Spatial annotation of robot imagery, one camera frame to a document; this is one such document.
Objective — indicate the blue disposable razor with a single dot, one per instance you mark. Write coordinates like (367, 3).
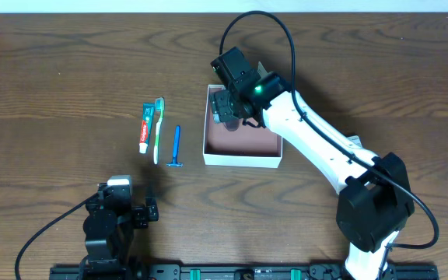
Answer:
(176, 144)

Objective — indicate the white lotion tube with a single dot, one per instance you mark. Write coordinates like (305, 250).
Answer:
(261, 70)

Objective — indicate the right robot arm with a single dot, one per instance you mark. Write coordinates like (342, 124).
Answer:
(374, 196)

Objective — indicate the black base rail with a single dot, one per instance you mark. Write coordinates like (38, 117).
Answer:
(314, 271)

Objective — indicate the Colgate toothpaste tube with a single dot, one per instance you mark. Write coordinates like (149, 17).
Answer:
(148, 114)

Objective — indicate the green white soap box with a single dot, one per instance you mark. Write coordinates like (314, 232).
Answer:
(356, 140)

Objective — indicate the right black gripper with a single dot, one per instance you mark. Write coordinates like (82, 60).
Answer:
(222, 106)

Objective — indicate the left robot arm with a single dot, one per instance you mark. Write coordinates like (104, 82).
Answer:
(110, 227)

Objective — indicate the clear pump bottle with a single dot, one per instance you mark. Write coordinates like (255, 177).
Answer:
(232, 125)

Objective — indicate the white open cardboard box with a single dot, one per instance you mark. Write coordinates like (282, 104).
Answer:
(245, 147)

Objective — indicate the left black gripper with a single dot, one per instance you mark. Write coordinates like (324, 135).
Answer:
(141, 215)

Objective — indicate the green white toothbrush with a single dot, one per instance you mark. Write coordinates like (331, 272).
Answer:
(160, 107)

